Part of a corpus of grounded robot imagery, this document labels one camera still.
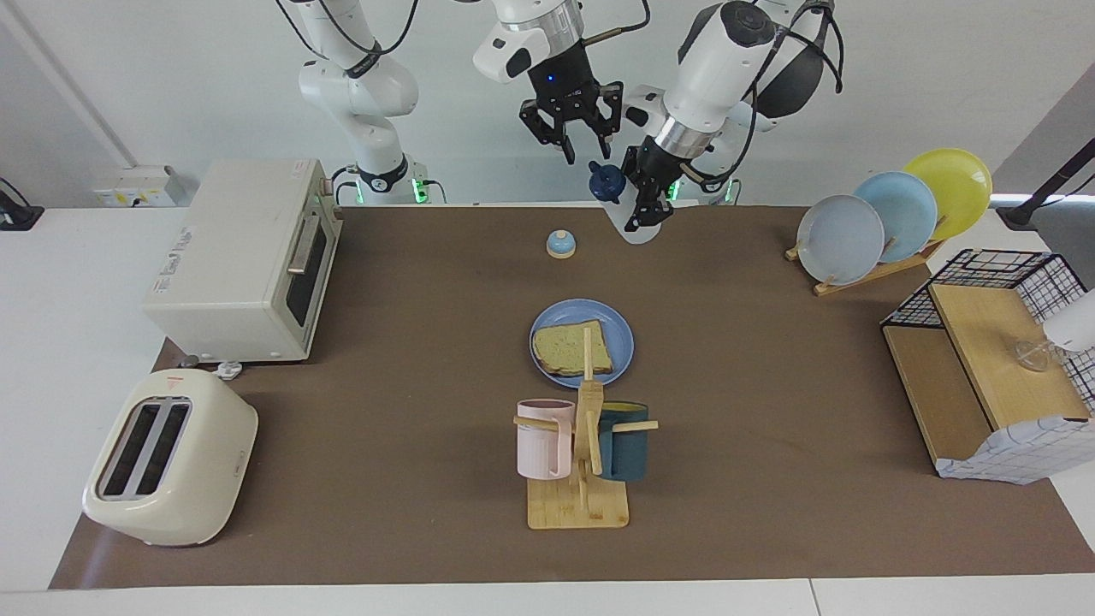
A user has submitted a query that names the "clear glass cup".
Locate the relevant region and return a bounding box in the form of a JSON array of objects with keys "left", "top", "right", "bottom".
[{"left": 1015, "top": 338, "right": 1055, "bottom": 373}]

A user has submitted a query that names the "light blue plate in rack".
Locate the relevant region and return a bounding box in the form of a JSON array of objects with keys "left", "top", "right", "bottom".
[{"left": 854, "top": 171, "right": 939, "bottom": 264}]

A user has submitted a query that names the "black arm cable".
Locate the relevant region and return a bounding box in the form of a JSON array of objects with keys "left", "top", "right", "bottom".
[
  {"left": 282, "top": 0, "right": 651, "bottom": 56},
  {"left": 736, "top": 0, "right": 845, "bottom": 129}
]

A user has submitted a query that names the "white wall power outlet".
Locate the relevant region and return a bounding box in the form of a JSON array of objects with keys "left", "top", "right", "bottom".
[{"left": 92, "top": 165, "right": 185, "bottom": 208}]

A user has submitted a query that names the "white checkered cloth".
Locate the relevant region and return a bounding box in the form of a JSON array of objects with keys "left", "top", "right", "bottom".
[{"left": 935, "top": 415, "right": 1095, "bottom": 486}]

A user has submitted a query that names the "wooden shelf with wire frame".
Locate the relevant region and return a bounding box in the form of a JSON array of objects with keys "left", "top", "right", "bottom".
[{"left": 881, "top": 248, "right": 1095, "bottom": 480}]

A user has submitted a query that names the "white cylindrical object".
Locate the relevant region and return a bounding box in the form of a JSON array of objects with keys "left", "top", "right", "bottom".
[{"left": 1042, "top": 289, "right": 1095, "bottom": 353}]

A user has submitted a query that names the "translucent bottle with navy cap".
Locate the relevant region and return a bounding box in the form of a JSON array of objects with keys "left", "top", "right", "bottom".
[{"left": 588, "top": 161, "right": 678, "bottom": 246}]

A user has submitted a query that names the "white toaster oven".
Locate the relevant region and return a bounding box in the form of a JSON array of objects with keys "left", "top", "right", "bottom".
[{"left": 142, "top": 158, "right": 343, "bottom": 364}]

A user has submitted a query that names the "black stand foot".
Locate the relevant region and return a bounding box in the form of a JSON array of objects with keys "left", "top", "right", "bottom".
[{"left": 0, "top": 177, "right": 44, "bottom": 232}]

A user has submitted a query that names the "black camera stand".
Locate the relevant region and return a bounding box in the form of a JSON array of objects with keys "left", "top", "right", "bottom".
[{"left": 997, "top": 137, "right": 1095, "bottom": 230}]

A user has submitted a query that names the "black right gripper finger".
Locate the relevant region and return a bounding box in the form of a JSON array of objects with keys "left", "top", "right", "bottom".
[
  {"left": 590, "top": 83, "right": 623, "bottom": 159},
  {"left": 520, "top": 101, "right": 576, "bottom": 165}
]

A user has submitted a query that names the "blue round plate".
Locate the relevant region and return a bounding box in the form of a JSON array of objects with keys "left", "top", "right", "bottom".
[{"left": 529, "top": 299, "right": 636, "bottom": 388}]

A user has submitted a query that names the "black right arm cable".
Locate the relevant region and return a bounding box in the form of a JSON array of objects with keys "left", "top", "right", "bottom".
[{"left": 282, "top": 0, "right": 651, "bottom": 56}]

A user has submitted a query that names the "wooden plate rack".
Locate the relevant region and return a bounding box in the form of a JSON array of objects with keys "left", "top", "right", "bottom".
[{"left": 784, "top": 240, "right": 946, "bottom": 298}]

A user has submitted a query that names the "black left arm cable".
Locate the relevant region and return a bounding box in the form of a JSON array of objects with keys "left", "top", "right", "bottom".
[{"left": 736, "top": 0, "right": 845, "bottom": 129}]

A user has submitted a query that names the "pink mug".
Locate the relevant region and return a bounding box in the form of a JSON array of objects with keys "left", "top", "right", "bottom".
[{"left": 516, "top": 399, "right": 576, "bottom": 480}]

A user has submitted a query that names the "yellow plate in rack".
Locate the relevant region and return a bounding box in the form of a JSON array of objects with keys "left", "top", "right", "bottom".
[{"left": 903, "top": 148, "right": 993, "bottom": 242}]

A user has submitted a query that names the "wooden mug tree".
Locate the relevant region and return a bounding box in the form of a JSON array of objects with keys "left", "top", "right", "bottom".
[{"left": 513, "top": 325, "right": 660, "bottom": 530}]

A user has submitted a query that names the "slice of toast bread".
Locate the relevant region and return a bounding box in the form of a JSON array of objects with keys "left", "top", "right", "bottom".
[{"left": 531, "top": 319, "right": 615, "bottom": 377}]

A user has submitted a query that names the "dark teal mug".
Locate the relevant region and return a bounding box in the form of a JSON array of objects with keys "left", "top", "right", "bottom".
[{"left": 596, "top": 401, "right": 650, "bottom": 482}]

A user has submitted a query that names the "grey plate in rack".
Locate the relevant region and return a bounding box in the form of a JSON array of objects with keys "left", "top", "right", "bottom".
[{"left": 796, "top": 194, "right": 885, "bottom": 286}]

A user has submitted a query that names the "brown table mat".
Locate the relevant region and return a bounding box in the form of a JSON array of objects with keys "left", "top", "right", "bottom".
[{"left": 49, "top": 205, "right": 1095, "bottom": 589}]

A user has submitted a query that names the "cream two-slot toaster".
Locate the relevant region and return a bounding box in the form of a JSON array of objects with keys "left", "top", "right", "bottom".
[{"left": 82, "top": 368, "right": 259, "bottom": 548}]

